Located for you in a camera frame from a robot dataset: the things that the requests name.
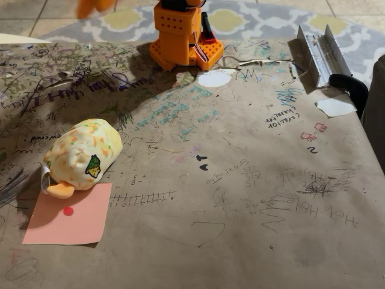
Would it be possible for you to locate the yellow patterned plush toy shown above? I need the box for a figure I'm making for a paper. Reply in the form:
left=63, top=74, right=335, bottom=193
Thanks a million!
left=40, top=118, right=123, bottom=200

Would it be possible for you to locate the red black controller board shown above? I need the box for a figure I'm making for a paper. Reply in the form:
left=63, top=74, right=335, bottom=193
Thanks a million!
left=200, top=11, right=218, bottom=45

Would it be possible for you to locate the grey yellow patterned rug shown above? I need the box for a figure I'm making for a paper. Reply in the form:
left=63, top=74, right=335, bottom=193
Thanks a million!
left=38, top=0, right=385, bottom=88

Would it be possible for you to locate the pink sticky note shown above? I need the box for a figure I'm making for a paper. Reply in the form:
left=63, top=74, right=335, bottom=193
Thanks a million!
left=22, top=182, right=112, bottom=245

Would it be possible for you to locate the brown scribbled paper table cover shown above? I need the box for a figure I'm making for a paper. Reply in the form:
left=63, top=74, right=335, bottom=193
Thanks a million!
left=0, top=37, right=385, bottom=289

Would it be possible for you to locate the white paper scrap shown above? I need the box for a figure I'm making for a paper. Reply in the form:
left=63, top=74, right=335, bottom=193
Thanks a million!
left=315, top=98, right=357, bottom=118

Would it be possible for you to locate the grey upholstered seat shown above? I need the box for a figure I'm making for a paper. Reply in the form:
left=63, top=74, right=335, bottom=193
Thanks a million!
left=362, top=54, right=385, bottom=179

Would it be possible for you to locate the servo wire bundle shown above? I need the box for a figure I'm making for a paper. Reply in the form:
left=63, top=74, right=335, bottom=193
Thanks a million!
left=188, top=28, right=209, bottom=63

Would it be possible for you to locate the aluminium channel rail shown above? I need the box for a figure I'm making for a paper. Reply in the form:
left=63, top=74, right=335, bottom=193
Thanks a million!
left=296, top=23, right=352, bottom=95

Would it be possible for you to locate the black clamp handle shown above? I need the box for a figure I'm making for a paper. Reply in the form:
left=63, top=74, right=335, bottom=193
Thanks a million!
left=328, top=73, right=369, bottom=120

